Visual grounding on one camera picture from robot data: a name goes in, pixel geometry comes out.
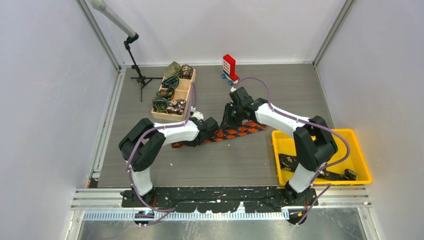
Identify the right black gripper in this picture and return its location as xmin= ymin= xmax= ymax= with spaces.
xmin=220 ymin=103 xmax=245 ymax=131

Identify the orange navy striped tie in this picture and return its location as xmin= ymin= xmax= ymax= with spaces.
xmin=171 ymin=121 xmax=268 ymax=148

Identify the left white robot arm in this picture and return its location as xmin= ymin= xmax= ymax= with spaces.
xmin=118 ymin=117 xmax=219 ymax=207

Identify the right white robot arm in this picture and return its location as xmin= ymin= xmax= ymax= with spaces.
xmin=221 ymin=87 xmax=338 ymax=205

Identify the black pink floral rolled tie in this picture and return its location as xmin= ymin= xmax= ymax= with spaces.
xmin=165 ymin=99 xmax=187 ymax=116

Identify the wooden compartment tray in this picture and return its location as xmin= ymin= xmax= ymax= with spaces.
xmin=151 ymin=68 xmax=197 ymax=122

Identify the red toy block car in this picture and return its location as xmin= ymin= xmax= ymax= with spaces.
xmin=221 ymin=54 xmax=240 ymax=86

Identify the dark green rolled tie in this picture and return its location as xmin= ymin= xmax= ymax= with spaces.
xmin=156 ymin=87 xmax=175 ymax=101

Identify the navy yellow rolled tie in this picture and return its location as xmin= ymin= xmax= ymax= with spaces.
xmin=152 ymin=96 xmax=170 ymax=113

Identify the teal navy rolled tie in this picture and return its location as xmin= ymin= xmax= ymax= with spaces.
xmin=161 ymin=76 xmax=180 ymax=89

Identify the brown floral rolled tie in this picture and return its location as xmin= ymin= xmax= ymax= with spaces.
xmin=180 ymin=64 xmax=194 ymax=80

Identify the olive green rolled tie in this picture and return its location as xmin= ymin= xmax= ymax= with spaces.
xmin=163 ymin=61 xmax=183 ymax=79

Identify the black microphone stand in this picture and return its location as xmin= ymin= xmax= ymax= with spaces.
xmin=123 ymin=33 xmax=162 ymax=102

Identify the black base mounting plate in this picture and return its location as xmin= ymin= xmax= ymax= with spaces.
xmin=120 ymin=186 xmax=318 ymax=214

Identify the yellow plastic bin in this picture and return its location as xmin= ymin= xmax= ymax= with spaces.
xmin=271 ymin=128 xmax=372 ymax=186

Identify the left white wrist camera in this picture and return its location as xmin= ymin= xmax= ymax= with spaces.
xmin=190 ymin=111 xmax=204 ymax=121

